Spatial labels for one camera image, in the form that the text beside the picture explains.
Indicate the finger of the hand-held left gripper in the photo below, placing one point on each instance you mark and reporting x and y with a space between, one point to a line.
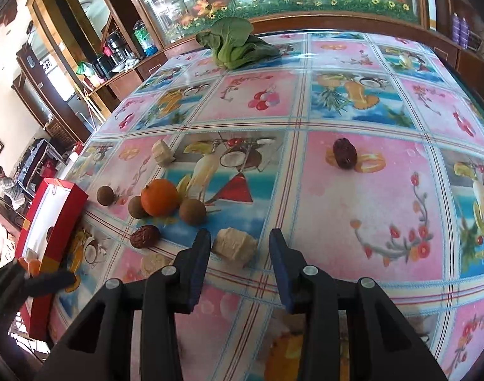
49 283
7 289

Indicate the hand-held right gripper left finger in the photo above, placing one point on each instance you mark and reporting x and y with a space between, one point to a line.
197 274

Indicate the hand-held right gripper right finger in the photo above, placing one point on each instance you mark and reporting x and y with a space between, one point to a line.
282 274

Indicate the orange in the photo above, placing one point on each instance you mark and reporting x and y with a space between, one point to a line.
33 268
159 197

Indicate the round rice cracker front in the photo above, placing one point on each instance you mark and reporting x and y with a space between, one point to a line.
154 265

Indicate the rectangular white cake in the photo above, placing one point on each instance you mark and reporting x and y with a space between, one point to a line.
234 247

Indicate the red date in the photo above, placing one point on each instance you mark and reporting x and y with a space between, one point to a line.
50 234
145 237
345 153

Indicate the brown longan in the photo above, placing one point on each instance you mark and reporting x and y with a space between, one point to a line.
193 211
105 195
136 208

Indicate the red-edged white tray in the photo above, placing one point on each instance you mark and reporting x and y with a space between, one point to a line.
67 208

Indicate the fruit printed plastic tablecloth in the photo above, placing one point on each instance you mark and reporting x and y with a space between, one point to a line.
345 226

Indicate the electric keyboard on stand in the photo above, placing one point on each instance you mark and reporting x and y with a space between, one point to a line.
33 162

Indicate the green plastic bag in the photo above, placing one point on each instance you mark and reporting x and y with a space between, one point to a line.
85 69

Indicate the white bowls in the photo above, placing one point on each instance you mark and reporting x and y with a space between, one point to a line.
129 63

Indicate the black jug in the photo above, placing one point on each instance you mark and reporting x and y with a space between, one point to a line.
102 67

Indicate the green bok choy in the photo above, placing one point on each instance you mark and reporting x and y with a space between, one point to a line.
234 47

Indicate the tall black thermos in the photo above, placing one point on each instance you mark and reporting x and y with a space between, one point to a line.
115 47

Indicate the clear water bottle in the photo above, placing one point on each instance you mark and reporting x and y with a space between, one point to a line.
144 37

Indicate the purple bottle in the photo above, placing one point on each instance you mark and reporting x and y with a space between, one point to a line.
455 27
464 31

